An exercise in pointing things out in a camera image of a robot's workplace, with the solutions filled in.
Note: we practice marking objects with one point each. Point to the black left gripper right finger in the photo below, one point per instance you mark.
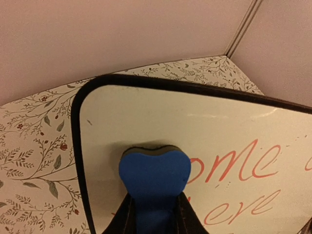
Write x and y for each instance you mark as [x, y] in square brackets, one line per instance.
[187, 221]

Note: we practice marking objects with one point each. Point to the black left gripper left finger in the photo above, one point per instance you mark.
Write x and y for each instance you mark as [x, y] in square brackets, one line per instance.
[122, 222]

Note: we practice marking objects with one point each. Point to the blue whiteboard eraser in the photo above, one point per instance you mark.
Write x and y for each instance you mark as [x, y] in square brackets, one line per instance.
[154, 178]

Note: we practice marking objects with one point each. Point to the small black-framed whiteboard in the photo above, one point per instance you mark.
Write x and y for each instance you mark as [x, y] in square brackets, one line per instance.
[251, 155]

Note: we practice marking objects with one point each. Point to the right aluminium corner post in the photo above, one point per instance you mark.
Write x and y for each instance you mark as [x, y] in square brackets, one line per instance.
[243, 27]

